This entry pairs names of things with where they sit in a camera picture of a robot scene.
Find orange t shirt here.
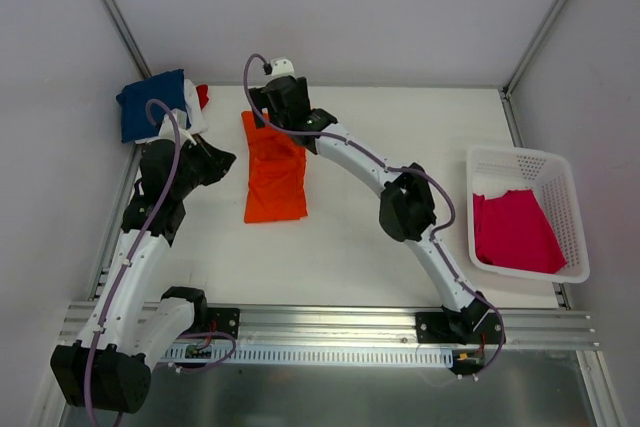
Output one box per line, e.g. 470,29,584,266
241,111,308,224

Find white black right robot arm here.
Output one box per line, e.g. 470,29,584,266
243,76,504,345

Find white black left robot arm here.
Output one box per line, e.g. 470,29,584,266
50,138,236,414

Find folded white t shirt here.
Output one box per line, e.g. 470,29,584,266
135,79,208,144

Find folded red t shirt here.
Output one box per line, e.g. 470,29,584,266
196,84,210,110

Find folded blue t shirt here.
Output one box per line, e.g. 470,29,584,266
116,69,191,144

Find white plastic basket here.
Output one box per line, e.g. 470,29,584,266
466,146,590,284

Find magenta t shirt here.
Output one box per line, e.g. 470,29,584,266
473,190,567,274

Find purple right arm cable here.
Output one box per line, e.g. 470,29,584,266
242,53,507,383

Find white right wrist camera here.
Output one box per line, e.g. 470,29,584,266
262,57,295,79

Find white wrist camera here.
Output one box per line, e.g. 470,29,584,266
157,109,195,144
262,57,295,79

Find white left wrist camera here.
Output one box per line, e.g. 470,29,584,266
157,109,195,144

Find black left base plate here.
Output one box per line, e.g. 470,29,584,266
188,307,241,339

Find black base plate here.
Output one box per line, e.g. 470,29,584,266
414,310,504,345
188,307,241,339

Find white slotted cable duct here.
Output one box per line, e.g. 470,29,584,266
161,343,453,369

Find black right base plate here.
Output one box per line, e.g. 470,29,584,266
414,310,504,345

